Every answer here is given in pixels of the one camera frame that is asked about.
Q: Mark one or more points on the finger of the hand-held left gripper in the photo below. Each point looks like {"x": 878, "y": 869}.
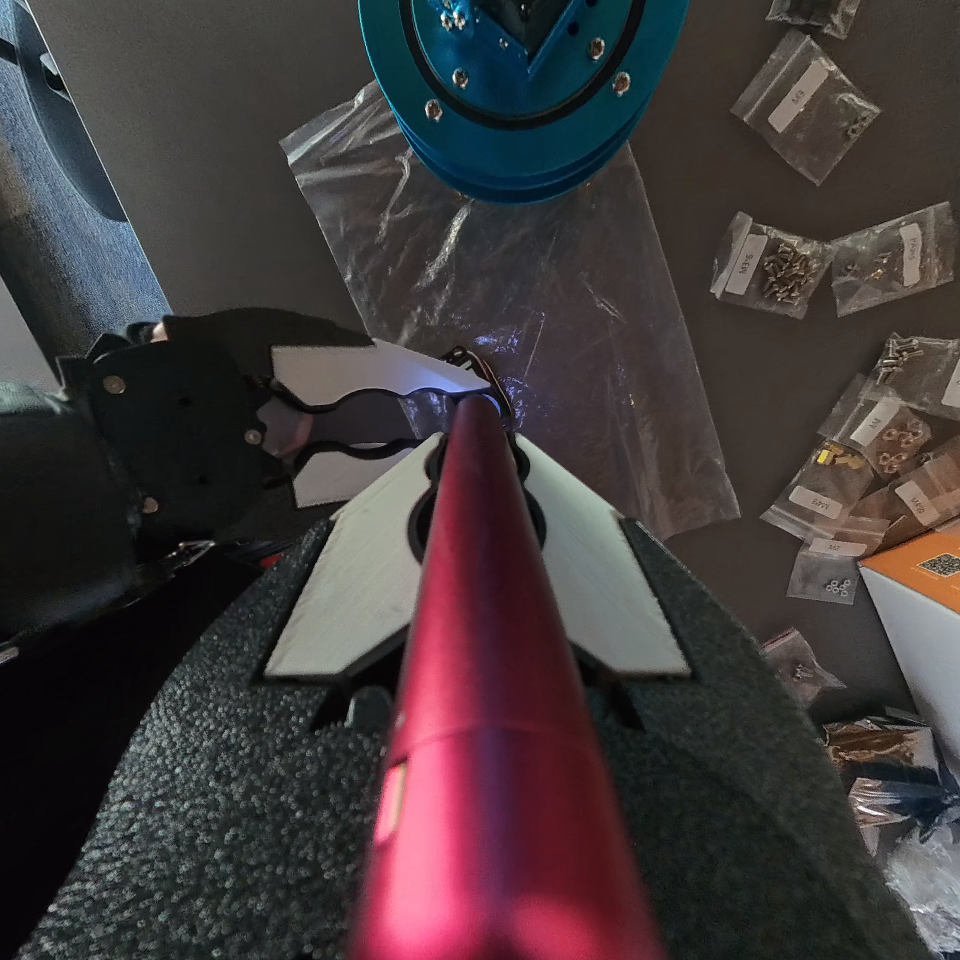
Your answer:
{"x": 337, "y": 371}
{"x": 330, "y": 480}

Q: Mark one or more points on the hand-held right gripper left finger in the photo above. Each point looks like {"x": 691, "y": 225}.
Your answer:
{"x": 345, "y": 600}

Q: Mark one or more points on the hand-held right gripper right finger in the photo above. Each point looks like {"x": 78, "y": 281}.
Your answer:
{"x": 615, "y": 600}

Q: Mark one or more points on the small black servo motor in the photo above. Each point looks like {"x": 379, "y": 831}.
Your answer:
{"x": 471, "y": 364}

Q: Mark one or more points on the red electric screwdriver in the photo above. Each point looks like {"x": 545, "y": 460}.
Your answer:
{"x": 487, "y": 675}

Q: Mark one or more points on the blue toy robot arm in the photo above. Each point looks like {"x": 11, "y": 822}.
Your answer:
{"x": 517, "y": 169}

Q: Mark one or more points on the large clear plastic bag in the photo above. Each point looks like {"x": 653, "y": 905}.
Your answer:
{"x": 562, "y": 337}

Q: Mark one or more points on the orange white cardboard box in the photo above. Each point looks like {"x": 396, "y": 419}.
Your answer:
{"x": 922, "y": 652}

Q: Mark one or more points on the crumpled clear plastic wrap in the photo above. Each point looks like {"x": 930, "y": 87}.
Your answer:
{"x": 900, "y": 810}

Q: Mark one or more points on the group of small screw bags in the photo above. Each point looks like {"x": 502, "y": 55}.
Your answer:
{"x": 802, "y": 112}

